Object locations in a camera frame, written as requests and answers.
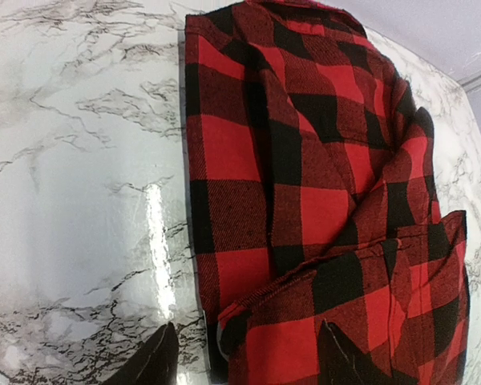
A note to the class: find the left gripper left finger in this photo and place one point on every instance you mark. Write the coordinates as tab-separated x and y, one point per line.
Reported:
155	362

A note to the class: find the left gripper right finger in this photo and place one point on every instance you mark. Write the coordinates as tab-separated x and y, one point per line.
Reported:
342	362

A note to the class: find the right aluminium corner post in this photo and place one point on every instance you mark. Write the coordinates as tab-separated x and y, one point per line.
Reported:
471	83

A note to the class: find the red black plaid shirt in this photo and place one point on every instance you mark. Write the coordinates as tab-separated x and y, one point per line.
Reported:
313	199

